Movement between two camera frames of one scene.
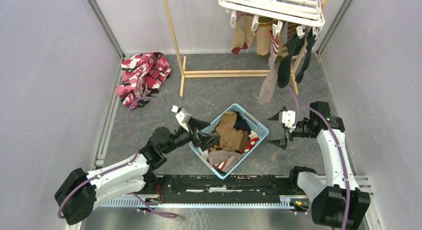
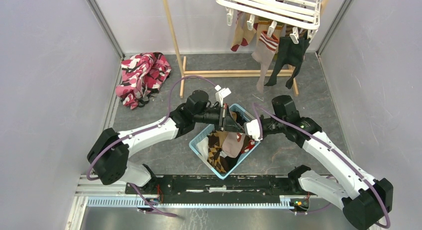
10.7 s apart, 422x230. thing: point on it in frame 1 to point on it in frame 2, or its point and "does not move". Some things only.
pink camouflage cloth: x=143 y=74 does not move
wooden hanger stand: x=184 y=73 does not move
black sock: x=295 y=47 to x=287 y=54
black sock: x=310 y=35 to x=291 y=54
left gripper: x=204 y=141 to x=226 y=122
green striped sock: x=284 y=55 to x=278 y=28
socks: x=277 y=45 to x=264 y=53
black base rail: x=217 y=189 does not move
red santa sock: x=254 y=137 does not move
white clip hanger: x=302 y=10 does not move
